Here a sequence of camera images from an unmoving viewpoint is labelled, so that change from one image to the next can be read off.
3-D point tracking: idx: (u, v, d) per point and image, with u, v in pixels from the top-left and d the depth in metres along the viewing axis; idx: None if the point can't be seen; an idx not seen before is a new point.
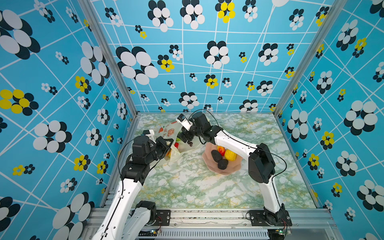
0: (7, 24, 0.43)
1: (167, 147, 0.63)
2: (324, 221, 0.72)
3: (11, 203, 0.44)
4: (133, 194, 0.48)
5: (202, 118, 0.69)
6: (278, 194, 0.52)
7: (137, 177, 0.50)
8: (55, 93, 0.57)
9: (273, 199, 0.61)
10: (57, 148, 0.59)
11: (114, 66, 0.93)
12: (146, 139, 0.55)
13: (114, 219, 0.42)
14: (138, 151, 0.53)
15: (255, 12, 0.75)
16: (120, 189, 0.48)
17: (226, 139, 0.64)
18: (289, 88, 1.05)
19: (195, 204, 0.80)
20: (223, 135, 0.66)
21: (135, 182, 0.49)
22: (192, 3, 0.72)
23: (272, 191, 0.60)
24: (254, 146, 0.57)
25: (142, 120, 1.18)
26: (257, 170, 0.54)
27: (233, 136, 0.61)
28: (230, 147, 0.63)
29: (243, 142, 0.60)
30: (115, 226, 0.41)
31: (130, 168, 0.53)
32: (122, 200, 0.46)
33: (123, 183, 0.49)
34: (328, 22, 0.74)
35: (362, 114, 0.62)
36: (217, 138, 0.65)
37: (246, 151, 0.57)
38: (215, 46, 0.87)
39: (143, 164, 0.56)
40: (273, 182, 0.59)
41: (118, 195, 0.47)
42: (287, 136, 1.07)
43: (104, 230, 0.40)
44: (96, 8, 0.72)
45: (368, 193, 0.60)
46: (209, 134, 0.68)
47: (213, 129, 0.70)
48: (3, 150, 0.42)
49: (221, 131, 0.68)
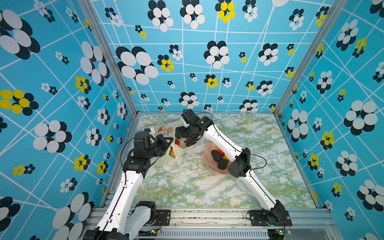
0: (6, 24, 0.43)
1: (167, 144, 0.69)
2: (324, 221, 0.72)
3: (11, 203, 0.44)
4: (135, 185, 0.50)
5: (190, 113, 0.72)
6: (264, 189, 0.67)
7: (139, 170, 0.52)
8: (55, 93, 0.57)
9: (261, 195, 0.66)
10: (57, 148, 0.59)
11: (114, 66, 0.93)
12: (146, 134, 0.58)
13: (118, 207, 0.43)
14: (140, 145, 0.55)
15: (255, 12, 0.75)
16: (123, 180, 0.50)
17: (216, 135, 0.66)
18: (289, 88, 1.05)
19: (195, 204, 0.80)
20: (213, 131, 0.67)
21: (138, 173, 0.51)
22: (192, 3, 0.72)
23: (256, 185, 0.66)
24: (239, 149, 0.64)
25: (142, 120, 1.18)
26: (234, 169, 0.65)
27: (222, 134, 0.67)
28: (218, 144, 0.67)
29: (230, 143, 0.65)
30: (120, 213, 0.42)
31: (132, 162, 0.55)
32: (125, 190, 0.47)
33: (127, 174, 0.51)
34: (328, 22, 0.74)
35: (362, 114, 0.62)
36: (207, 133, 0.67)
37: (232, 152, 0.63)
38: (215, 46, 0.87)
39: (144, 158, 0.59)
40: (252, 175, 0.67)
41: (120, 185, 0.49)
42: (287, 136, 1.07)
43: (108, 217, 0.41)
44: (96, 8, 0.72)
45: (368, 193, 0.60)
46: (198, 125, 0.68)
47: (204, 121, 0.69)
48: (3, 150, 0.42)
49: (212, 126, 0.68)
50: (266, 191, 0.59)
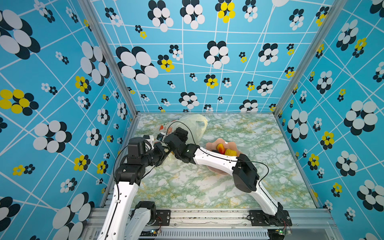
0: (7, 24, 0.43)
1: (164, 153, 0.65)
2: (324, 221, 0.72)
3: (11, 203, 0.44)
4: (130, 197, 0.46)
5: (176, 140, 0.65)
6: (270, 196, 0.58)
7: (133, 178, 0.48)
8: (55, 93, 0.57)
9: (268, 203, 0.61)
10: (57, 148, 0.59)
11: (114, 66, 0.93)
12: (141, 139, 0.55)
13: (113, 225, 0.41)
14: (134, 151, 0.52)
15: (255, 12, 0.75)
16: (116, 193, 0.46)
17: (206, 157, 0.61)
18: (289, 88, 1.05)
19: (195, 204, 0.80)
20: (201, 153, 0.63)
21: (131, 184, 0.47)
22: (192, 3, 0.72)
23: (264, 195, 0.60)
24: (234, 159, 0.57)
25: (142, 120, 1.18)
26: (243, 183, 0.54)
27: (211, 152, 0.62)
28: (212, 164, 0.61)
29: (222, 158, 0.59)
30: (116, 232, 0.40)
31: (124, 170, 0.50)
32: (119, 205, 0.44)
33: (119, 186, 0.47)
34: (328, 22, 0.74)
35: (362, 114, 0.62)
36: (196, 158, 0.63)
37: (228, 166, 0.56)
38: (215, 46, 0.87)
39: (138, 164, 0.54)
40: (261, 186, 0.60)
41: (114, 200, 0.45)
42: (287, 136, 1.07)
43: (103, 237, 0.39)
44: (96, 8, 0.72)
45: (368, 193, 0.60)
46: (187, 155, 0.65)
47: (190, 149, 0.66)
48: (3, 150, 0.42)
49: (199, 149, 0.65)
50: (271, 197, 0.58)
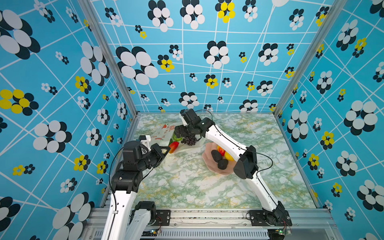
0: (7, 24, 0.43)
1: (162, 155, 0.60)
2: (324, 221, 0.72)
3: (11, 203, 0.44)
4: (128, 207, 0.45)
5: (191, 114, 0.70)
6: (269, 191, 0.65)
7: (130, 186, 0.47)
8: (55, 93, 0.57)
9: (265, 197, 0.64)
10: (57, 148, 0.59)
11: (114, 66, 0.93)
12: (137, 144, 0.52)
13: (112, 235, 0.40)
14: (129, 157, 0.50)
15: (255, 12, 0.75)
16: (113, 203, 0.44)
17: (218, 135, 0.64)
18: (289, 88, 1.05)
19: (195, 204, 0.80)
20: (215, 131, 0.65)
21: (129, 193, 0.46)
22: (192, 3, 0.72)
23: (262, 186, 0.64)
24: (243, 148, 0.60)
25: (142, 120, 1.18)
26: (242, 168, 0.59)
27: (225, 133, 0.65)
28: (221, 144, 0.64)
29: (233, 142, 0.62)
30: None
31: (121, 178, 0.48)
32: (117, 215, 0.43)
33: (116, 196, 0.45)
34: (328, 22, 0.74)
35: (362, 114, 0.62)
36: (208, 134, 0.65)
37: (236, 151, 0.60)
38: (215, 46, 0.87)
39: (135, 171, 0.53)
40: (259, 177, 0.64)
41: (111, 210, 0.43)
42: (287, 136, 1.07)
43: None
44: (96, 8, 0.72)
45: (368, 193, 0.60)
46: (200, 127, 0.66)
47: (204, 123, 0.68)
48: (3, 150, 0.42)
49: (213, 126, 0.67)
50: (270, 192, 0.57)
